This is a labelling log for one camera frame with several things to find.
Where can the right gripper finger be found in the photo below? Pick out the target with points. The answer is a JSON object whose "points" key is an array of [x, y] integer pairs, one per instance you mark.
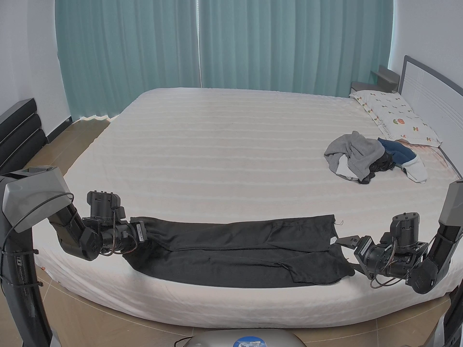
{"points": [[349, 242]]}

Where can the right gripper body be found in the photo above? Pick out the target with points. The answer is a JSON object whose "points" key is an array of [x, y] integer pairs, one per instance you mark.
{"points": [[376, 260]]}

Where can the bed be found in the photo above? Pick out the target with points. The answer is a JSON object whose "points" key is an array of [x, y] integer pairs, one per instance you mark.
{"points": [[224, 150]]}

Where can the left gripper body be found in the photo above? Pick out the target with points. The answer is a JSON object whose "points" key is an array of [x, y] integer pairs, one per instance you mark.
{"points": [[130, 235]]}

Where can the white printed pillow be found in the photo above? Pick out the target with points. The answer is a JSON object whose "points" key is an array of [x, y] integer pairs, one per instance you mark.
{"points": [[398, 118]]}

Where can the blue-green curtain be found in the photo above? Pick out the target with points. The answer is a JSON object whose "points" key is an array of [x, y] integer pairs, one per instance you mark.
{"points": [[293, 34], [126, 42]]}

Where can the black chest of drawers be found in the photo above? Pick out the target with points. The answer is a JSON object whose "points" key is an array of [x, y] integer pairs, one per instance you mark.
{"points": [[20, 136]]}

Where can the pile of clothes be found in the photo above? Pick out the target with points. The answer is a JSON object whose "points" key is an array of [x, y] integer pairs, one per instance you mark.
{"points": [[358, 155]]}

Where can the black T-shirt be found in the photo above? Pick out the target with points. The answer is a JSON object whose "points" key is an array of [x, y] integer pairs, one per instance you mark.
{"points": [[231, 255]]}

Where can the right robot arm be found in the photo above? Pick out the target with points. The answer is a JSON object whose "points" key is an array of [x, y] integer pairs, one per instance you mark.
{"points": [[426, 273]]}

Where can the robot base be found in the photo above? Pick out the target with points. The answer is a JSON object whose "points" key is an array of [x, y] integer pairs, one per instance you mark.
{"points": [[246, 340]]}

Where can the grey bedside table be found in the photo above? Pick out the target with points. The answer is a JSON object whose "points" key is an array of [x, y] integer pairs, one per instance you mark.
{"points": [[383, 80]]}

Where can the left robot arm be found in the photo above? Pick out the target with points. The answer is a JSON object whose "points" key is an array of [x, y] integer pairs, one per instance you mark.
{"points": [[68, 226]]}

